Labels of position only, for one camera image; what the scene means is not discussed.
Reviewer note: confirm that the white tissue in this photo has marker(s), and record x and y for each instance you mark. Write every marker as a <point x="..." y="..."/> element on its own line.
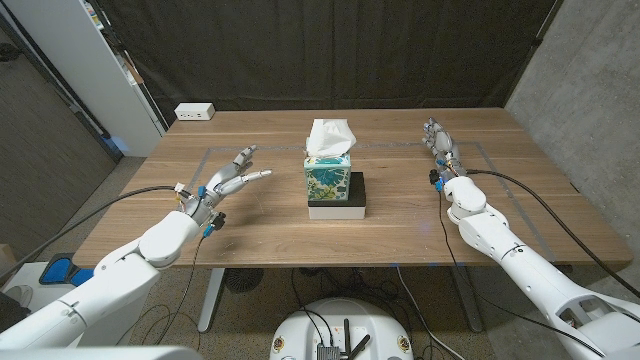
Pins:
<point x="327" y="137"/>

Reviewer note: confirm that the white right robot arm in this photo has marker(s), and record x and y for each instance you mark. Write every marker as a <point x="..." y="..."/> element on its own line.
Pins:
<point x="500" y="240"/>

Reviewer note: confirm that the black antenna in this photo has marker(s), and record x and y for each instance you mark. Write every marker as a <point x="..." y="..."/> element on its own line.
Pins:
<point x="361" y="345"/>
<point x="346" y="335"/>

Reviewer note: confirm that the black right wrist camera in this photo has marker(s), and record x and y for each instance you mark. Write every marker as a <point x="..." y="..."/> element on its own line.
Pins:
<point x="435" y="177"/>

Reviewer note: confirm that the white robot head edge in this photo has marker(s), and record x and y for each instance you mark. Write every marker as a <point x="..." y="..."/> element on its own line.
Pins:
<point x="100" y="353"/>

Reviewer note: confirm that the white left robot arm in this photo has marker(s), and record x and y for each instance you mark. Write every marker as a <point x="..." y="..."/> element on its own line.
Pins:
<point x="125" y="275"/>

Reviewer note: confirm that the black and white box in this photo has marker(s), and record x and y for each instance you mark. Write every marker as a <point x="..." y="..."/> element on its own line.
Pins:
<point x="357" y="200"/>

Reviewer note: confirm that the grey table leg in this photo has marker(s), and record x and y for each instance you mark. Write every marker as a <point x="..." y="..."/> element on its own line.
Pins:
<point x="467" y="300"/>

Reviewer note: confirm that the white power strip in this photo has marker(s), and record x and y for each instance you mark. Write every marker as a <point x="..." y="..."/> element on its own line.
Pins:
<point x="194" y="111"/>

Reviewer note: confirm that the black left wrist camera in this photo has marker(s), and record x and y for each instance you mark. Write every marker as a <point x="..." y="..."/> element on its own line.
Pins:
<point x="216" y="221"/>

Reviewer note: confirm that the teal floral tissue box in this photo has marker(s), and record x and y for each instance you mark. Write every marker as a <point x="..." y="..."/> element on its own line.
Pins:
<point x="327" y="180"/>

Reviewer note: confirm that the white table leg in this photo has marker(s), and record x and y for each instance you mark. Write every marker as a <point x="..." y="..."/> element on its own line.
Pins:
<point x="212" y="295"/>

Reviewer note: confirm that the blue foot pedal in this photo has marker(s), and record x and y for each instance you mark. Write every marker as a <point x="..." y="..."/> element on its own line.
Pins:
<point x="57" y="270"/>

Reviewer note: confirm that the black round floor fan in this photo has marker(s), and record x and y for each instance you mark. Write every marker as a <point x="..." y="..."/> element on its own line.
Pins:
<point x="244" y="280"/>

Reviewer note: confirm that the white cabinet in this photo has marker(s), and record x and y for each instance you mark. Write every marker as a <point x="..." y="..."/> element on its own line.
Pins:
<point x="75" y="50"/>

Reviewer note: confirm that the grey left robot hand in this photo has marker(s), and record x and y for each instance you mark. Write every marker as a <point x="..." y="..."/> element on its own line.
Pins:
<point x="220" y="187"/>

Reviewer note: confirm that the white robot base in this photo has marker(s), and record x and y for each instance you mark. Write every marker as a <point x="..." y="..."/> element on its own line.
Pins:
<point x="350" y="315"/>

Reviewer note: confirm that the black curtain backdrop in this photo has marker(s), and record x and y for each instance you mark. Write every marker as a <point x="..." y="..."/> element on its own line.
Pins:
<point x="325" y="50"/>

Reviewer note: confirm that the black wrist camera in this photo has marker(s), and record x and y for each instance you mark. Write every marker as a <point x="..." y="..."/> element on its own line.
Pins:
<point x="216" y="221"/>
<point x="435" y="177"/>

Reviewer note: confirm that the white sneaker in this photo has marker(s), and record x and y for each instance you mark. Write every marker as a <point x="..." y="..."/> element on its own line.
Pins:
<point x="25" y="294"/>

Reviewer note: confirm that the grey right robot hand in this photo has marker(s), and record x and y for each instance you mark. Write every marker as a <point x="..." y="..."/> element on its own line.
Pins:
<point x="442" y="145"/>

